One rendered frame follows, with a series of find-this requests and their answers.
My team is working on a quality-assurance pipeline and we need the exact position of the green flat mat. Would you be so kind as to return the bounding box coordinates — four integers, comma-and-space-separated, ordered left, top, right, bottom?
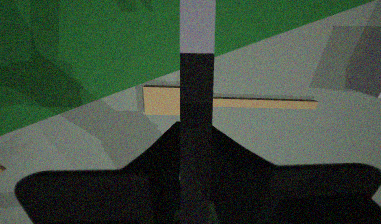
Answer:
0, 0, 373, 136

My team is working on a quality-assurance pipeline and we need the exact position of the red putter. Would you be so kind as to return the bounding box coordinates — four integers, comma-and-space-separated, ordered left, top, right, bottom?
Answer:
180, 0, 216, 224

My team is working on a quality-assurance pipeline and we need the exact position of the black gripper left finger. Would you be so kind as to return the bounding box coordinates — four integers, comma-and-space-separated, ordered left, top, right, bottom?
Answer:
14, 122, 180, 224

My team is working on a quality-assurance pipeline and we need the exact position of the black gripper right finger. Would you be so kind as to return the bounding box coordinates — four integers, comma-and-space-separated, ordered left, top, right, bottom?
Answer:
210, 126, 381, 224

